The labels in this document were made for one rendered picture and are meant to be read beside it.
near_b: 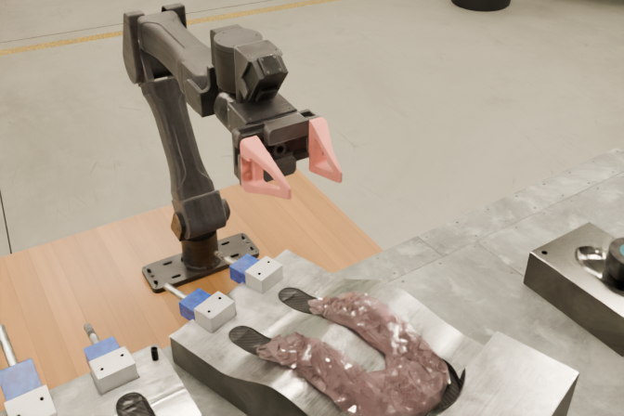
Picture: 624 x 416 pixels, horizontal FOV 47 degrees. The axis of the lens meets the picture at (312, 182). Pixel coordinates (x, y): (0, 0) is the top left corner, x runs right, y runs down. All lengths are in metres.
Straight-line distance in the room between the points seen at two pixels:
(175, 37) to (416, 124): 2.41
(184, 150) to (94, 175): 1.95
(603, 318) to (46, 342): 0.86
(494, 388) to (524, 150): 2.37
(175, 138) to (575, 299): 0.68
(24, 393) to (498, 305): 0.73
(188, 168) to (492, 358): 0.55
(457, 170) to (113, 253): 1.96
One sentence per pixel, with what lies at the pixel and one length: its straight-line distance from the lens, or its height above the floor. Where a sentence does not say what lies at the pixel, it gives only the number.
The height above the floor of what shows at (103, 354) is 0.90.
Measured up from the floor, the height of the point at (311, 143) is 1.20.
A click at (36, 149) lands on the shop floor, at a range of 3.36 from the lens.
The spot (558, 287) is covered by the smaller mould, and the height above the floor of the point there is 0.84.
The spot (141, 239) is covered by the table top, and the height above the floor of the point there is 0.80.
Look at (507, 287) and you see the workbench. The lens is 1.27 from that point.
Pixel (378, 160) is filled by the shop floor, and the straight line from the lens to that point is 3.07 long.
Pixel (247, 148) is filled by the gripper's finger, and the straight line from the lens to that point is 0.77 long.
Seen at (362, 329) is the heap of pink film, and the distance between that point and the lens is 1.02.
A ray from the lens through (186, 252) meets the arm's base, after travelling 1.25.
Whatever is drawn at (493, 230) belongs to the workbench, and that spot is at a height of 0.80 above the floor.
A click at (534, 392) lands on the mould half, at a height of 0.91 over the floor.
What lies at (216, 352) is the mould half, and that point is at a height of 0.86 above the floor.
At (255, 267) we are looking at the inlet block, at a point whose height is 0.88.
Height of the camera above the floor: 1.62
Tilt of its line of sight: 34 degrees down
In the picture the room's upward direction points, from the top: straight up
